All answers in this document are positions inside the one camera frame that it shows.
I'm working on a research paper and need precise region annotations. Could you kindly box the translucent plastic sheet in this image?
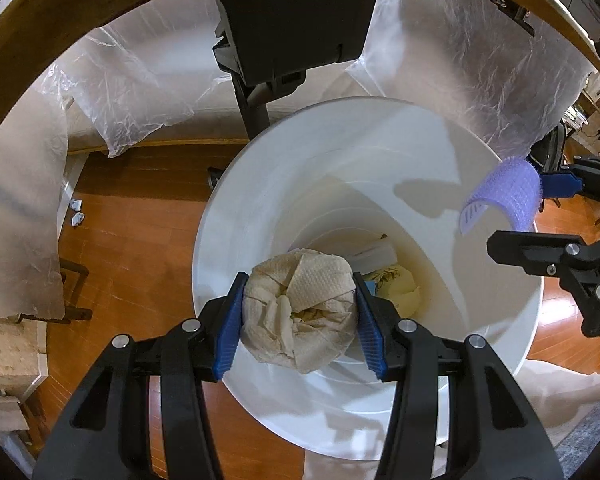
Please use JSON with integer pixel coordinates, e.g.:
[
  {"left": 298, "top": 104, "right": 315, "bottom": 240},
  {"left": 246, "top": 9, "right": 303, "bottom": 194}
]
[{"left": 517, "top": 357, "right": 600, "bottom": 443}]

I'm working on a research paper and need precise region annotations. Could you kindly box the black table base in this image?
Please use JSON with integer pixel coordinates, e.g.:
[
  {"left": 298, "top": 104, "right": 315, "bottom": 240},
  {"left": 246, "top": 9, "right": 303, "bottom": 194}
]
[{"left": 212, "top": 0, "right": 386, "bottom": 141}]

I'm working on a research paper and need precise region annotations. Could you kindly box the grey rug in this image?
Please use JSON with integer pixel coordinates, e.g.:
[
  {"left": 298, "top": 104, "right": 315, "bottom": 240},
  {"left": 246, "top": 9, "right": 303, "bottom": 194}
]
[{"left": 555, "top": 395, "right": 600, "bottom": 480}]

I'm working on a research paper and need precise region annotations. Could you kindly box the yellow paper wrapper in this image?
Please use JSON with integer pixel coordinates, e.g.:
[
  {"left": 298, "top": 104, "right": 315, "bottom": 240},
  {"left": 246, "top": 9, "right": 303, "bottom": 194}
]
[{"left": 370, "top": 265, "right": 422, "bottom": 318}]

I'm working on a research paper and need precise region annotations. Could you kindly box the beige textured cushion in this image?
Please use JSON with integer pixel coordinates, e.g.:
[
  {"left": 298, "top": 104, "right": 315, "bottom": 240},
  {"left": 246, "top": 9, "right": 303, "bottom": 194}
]
[{"left": 0, "top": 316, "right": 48, "bottom": 391}]

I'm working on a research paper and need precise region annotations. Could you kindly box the purple bumpy pad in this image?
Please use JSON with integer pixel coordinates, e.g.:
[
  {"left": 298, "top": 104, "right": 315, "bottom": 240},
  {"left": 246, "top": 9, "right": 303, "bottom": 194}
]
[{"left": 457, "top": 156, "right": 541, "bottom": 236}]

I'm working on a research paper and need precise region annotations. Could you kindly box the paper towel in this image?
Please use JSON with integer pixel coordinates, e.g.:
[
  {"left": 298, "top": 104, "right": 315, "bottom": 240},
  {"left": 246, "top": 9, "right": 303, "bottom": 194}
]
[{"left": 241, "top": 247, "right": 358, "bottom": 373}]

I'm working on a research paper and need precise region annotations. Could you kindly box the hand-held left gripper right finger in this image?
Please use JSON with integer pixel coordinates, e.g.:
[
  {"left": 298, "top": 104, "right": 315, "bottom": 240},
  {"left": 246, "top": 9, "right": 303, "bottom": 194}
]
[{"left": 352, "top": 272, "right": 566, "bottom": 480}]

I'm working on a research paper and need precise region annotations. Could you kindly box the round wooden table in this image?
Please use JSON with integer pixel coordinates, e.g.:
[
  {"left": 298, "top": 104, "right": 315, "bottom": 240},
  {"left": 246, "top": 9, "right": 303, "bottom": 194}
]
[{"left": 0, "top": 0, "right": 600, "bottom": 161}]

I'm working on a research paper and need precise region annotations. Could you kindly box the white trash bin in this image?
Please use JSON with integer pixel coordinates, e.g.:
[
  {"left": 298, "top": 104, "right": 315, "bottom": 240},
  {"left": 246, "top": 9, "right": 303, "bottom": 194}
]
[{"left": 192, "top": 96, "right": 545, "bottom": 461}]

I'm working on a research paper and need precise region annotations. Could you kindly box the black table clamp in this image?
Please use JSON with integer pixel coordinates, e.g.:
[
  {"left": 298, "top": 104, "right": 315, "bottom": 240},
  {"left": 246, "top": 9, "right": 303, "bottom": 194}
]
[{"left": 490, "top": 0, "right": 536, "bottom": 36}]

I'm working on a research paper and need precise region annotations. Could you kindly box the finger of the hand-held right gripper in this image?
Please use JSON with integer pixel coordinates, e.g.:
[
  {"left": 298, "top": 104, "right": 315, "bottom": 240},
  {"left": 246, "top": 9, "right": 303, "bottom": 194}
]
[
  {"left": 537, "top": 156, "right": 600, "bottom": 202},
  {"left": 486, "top": 230, "right": 600, "bottom": 338}
]

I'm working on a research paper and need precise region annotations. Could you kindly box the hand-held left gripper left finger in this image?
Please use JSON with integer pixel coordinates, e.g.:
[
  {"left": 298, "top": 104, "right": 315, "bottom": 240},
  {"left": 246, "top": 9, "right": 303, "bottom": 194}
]
[{"left": 32, "top": 271, "right": 248, "bottom": 480}]

